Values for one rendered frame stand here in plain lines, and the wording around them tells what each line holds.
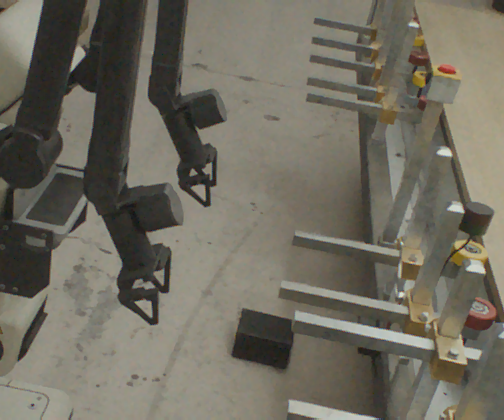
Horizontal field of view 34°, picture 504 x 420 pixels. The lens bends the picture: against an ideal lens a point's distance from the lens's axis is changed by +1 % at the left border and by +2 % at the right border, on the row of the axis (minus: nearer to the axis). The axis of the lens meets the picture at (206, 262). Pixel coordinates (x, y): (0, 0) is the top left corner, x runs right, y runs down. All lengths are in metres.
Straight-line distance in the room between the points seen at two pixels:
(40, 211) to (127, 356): 1.36
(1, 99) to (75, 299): 1.72
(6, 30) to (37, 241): 0.37
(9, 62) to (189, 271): 2.03
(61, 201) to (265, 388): 1.43
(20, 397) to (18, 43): 1.13
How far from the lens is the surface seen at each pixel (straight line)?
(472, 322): 1.80
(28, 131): 1.25
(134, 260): 1.33
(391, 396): 1.83
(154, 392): 2.72
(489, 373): 1.32
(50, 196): 1.60
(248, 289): 3.28
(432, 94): 2.15
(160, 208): 1.28
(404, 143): 3.30
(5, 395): 2.26
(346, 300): 1.79
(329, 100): 2.91
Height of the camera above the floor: 1.83
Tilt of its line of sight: 33 degrees down
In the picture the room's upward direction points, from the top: 11 degrees clockwise
